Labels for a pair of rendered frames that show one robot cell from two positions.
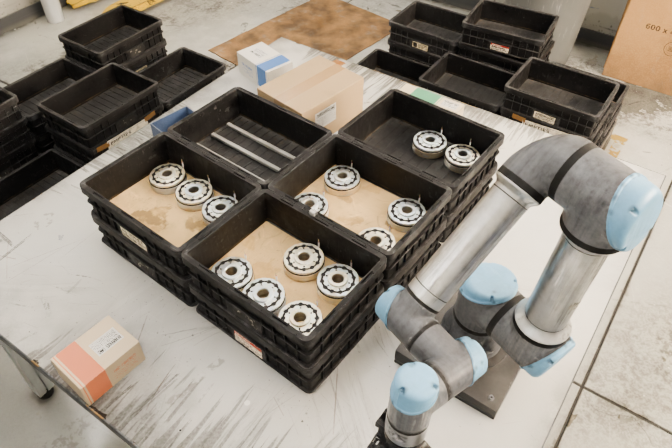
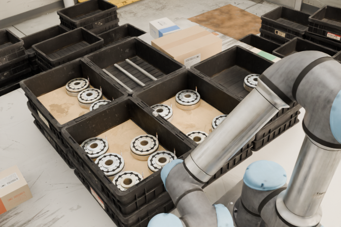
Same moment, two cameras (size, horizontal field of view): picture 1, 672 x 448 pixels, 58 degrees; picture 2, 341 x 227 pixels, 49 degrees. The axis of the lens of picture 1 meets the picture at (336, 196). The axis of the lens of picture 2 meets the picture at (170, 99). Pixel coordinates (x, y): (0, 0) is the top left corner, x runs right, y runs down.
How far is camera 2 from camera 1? 0.36 m
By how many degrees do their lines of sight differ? 13
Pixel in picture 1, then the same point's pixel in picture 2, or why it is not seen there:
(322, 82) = (194, 40)
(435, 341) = (193, 202)
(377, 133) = (222, 74)
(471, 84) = not seen: hidden behind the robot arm
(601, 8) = not seen: outside the picture
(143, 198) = (60, 97)
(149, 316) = (44, 171)
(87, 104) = (63, 50)
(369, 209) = (201, 120)
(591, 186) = (320, 87)
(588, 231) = (318, 125)
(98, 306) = (17, 160)
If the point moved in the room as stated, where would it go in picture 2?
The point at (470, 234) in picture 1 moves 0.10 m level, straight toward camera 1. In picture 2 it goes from (230, 123) to (211, 150)
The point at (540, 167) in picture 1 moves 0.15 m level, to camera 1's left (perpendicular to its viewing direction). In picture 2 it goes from (286, 73) to (214, 67)
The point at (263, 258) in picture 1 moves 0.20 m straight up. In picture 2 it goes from (120, 142) to (112, 99)
